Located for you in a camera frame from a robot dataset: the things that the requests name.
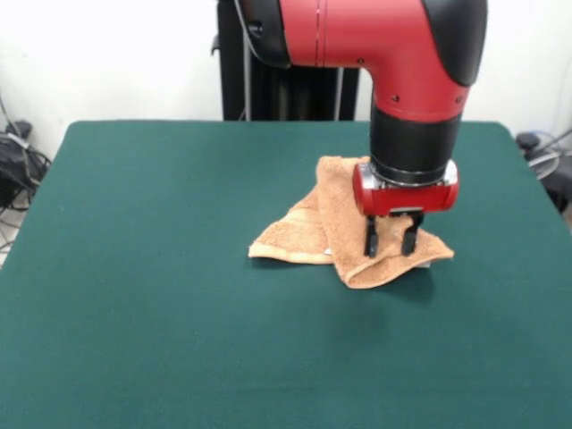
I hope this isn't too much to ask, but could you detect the dark green table cloth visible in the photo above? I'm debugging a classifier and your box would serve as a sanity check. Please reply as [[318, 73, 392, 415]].
[[0, 119, 572, 429]]

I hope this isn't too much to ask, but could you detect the black cable tangle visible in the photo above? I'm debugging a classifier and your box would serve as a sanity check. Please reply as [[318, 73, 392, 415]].
[[529, 128, 572, 158], [0, 88, 54, 251]]

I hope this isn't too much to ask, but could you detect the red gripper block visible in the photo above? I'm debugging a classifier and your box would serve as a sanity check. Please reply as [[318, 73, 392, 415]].
[[351, 160, 460, 258]]

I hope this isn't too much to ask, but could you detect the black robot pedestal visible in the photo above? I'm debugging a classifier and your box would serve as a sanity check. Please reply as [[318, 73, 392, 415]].
[[210, 0, 361, 122]]

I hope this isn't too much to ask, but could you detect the tan terry towel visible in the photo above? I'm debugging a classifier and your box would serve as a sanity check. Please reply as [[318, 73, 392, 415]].
[[248, 155, 456, 290]]

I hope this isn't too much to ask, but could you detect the black power adapter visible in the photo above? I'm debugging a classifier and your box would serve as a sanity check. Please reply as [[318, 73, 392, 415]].
[[4, 120, 33, 138], [516, 132, 543, 151]]

